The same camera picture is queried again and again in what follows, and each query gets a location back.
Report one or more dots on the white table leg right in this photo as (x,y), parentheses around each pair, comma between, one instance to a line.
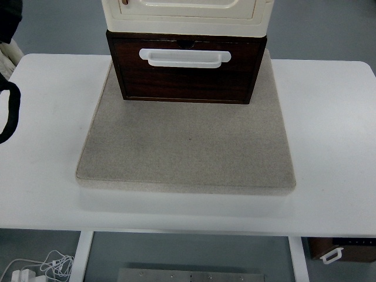
(298,259)

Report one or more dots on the white power adapter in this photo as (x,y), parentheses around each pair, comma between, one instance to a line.
(25,275)

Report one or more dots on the white table leg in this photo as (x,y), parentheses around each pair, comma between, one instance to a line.
(298,259)
(81,256)

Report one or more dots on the white drawer handle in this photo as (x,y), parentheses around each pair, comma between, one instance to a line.
(176,58)

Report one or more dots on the dark wooden drawer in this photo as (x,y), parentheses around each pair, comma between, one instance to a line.
(231,82)

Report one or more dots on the beige fabric pad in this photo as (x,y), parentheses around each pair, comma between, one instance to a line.
(176,147)

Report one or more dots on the white table leg left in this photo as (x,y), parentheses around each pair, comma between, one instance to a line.
(81,256)

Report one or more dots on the brown box with handle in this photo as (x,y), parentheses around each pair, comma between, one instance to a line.
(331,249)

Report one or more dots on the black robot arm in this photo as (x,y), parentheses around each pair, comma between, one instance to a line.
(11,16)

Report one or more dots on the dark wooden cabinet base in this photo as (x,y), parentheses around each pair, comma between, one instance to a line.
(186,42)

